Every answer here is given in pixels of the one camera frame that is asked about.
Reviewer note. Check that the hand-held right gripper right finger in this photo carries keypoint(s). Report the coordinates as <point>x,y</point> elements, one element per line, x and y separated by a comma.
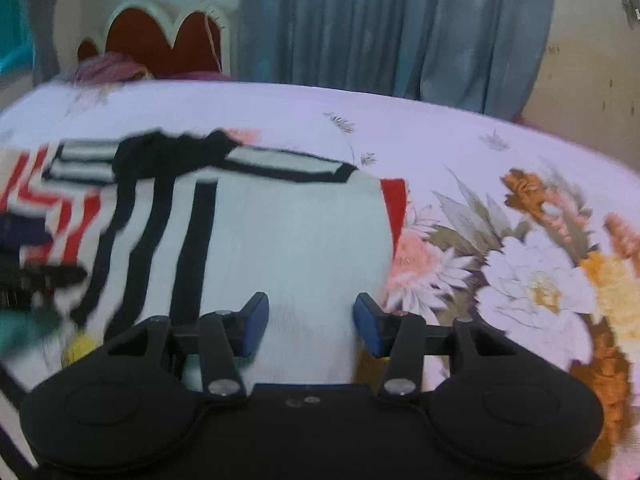
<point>366,327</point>

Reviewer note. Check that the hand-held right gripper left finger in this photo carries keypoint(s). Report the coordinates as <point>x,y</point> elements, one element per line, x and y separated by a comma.
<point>257,321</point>

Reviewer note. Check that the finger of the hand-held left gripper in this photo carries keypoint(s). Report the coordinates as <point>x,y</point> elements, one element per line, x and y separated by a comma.
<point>47,276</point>

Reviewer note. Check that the red black white striped shirt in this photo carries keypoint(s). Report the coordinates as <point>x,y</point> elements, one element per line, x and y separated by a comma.
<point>300,240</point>

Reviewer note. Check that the floral bed sheet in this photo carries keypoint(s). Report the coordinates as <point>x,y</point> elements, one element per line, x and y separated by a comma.
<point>440,130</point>

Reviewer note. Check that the red headboard with white rim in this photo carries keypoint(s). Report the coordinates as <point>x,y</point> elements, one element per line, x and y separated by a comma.
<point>145,40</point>

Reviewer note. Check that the blue grey curtain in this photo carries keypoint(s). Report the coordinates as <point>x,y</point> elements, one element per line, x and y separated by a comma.
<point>42,20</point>
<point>375,25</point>

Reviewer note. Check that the teal window frame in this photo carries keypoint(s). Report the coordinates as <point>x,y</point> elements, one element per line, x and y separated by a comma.
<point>12,30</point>

